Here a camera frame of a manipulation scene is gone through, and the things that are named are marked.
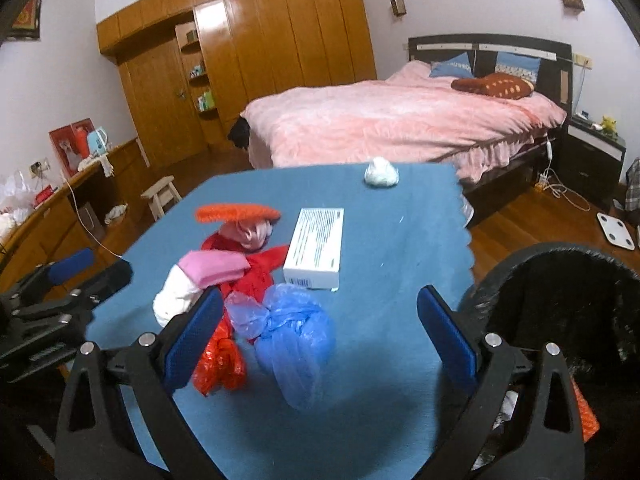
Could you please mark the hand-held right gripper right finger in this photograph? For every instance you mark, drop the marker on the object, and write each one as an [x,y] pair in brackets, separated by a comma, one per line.
[450,335]

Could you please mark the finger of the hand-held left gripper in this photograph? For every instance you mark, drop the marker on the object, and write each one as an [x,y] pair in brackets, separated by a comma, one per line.
[112,277]
[72,262]

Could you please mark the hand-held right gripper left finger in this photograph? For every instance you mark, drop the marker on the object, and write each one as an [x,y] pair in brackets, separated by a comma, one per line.
[192,340]

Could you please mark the red plastic bag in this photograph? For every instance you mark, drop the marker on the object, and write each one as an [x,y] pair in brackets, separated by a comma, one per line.
[220,365]

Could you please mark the white cloth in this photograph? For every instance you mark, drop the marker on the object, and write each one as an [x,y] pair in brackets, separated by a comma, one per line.
[175,300]

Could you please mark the pink cloth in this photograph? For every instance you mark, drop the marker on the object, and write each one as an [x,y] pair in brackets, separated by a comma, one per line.
[210,267]

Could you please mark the red cloth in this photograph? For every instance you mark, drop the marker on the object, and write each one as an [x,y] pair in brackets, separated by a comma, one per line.
[255,270]

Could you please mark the blue plastic bag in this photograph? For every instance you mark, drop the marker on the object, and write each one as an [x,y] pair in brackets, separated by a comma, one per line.
[295,340]

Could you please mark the pink knit sock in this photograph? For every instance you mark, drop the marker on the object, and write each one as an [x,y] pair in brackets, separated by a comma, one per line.
[247,235]

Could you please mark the black trash bin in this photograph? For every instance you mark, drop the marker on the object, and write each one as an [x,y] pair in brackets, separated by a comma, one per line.
[565,295]

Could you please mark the orange knit band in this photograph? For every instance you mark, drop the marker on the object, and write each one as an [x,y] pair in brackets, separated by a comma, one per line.
[235,212]

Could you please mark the white cardboard box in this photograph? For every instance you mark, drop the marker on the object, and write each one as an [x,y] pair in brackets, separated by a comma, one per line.
[315,245]

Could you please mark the wooden side cabinet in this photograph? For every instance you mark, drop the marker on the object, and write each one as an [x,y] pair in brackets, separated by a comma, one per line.
[45,230]

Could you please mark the small red box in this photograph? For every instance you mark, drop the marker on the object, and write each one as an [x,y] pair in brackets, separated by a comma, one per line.
[44,197]

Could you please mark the white plastic bag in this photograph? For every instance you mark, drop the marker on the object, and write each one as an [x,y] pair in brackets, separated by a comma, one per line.
[15,190]

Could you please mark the blue tablecloth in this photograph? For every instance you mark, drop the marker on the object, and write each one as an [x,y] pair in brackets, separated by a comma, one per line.
[390,260]

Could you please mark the small wooden stool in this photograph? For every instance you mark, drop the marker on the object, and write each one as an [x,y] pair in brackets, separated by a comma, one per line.
[161,191]

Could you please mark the red gift box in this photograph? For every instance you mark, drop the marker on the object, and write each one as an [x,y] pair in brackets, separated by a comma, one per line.
[65,150]

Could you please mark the light blue kettle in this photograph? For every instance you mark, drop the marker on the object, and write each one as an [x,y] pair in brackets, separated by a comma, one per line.
[98,142]

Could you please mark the white rolled sock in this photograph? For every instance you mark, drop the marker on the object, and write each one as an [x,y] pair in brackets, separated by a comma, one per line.
[380,174]

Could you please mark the floor power strip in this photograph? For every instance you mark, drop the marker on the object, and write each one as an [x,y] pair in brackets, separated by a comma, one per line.
[541,182]

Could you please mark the wooden door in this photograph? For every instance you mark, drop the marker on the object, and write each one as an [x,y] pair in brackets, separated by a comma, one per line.
[155,105]

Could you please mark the black clothing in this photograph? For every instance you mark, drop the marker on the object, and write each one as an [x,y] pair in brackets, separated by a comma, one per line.
[240,132]

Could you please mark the white bathroom scale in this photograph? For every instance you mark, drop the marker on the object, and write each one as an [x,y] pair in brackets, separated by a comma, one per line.
[616,230]

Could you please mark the green box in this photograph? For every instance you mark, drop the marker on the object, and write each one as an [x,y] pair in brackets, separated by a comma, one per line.
[205,101]

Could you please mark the black nightstand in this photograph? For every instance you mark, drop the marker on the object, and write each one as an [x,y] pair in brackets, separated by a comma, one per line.
[590,165]

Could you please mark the bed with pink cover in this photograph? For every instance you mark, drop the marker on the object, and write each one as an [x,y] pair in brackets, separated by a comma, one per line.
[375,120]

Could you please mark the red dotted cushion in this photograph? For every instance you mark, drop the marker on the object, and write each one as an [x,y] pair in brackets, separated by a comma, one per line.
[500,85]

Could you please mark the yellow plush toy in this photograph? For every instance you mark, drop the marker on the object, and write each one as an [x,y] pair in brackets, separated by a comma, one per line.
[608,124]

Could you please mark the blue pillow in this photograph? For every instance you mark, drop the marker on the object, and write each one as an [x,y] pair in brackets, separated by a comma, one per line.
[517,65]
[452,66]

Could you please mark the wooden wardrobe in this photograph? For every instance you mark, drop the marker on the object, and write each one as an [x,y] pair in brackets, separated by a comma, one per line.
[290,35]

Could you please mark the wall socket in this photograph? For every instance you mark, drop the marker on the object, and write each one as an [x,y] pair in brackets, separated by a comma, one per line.
[40,166]

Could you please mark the red wall hanging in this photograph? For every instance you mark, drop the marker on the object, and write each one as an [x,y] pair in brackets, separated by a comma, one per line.
[25,15]

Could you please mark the dark wooden bed frame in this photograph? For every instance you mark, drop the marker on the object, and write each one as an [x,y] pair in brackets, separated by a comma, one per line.
[515,42]

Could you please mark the small dark wall frame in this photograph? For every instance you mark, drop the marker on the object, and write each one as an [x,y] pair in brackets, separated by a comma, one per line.
[398,7]

